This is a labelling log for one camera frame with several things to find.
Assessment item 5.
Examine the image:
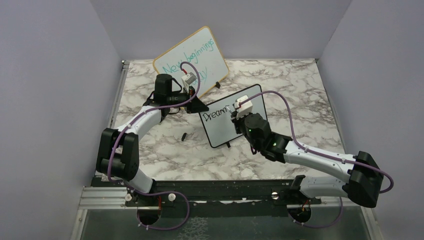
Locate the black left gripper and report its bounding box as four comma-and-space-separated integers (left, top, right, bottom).
167, 85, 209, 114

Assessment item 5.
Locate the black marker cap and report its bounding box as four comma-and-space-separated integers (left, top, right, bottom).
181, 132, 187, 142

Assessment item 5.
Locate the black framed whiteboard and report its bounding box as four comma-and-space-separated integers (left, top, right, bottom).
199, 84, 262, 148

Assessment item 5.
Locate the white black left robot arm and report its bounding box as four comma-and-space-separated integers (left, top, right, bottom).
96, 72, 209, 206

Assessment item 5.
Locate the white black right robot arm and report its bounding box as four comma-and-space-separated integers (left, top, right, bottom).
231, 112, 384, 208

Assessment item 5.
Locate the yellow framed whiteboard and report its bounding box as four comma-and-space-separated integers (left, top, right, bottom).
152, 26, 230, 98

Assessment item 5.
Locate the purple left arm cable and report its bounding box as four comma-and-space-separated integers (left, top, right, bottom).
107, 61, 201, 232

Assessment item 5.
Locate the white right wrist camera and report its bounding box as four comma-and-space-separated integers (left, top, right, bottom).
234, 95, 253, 120

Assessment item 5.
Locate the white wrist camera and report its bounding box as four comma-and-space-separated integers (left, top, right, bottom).
181, 72, 197, 93
234, 95, 253, 120

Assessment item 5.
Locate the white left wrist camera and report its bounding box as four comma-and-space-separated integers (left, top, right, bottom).
181, 72, 197, 93

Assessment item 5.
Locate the black aluminium front base frame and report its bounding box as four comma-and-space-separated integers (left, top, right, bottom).
78, 177, 341, 219

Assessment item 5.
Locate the aluminium side rail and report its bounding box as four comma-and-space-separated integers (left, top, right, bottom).
107, 60, 131, 128

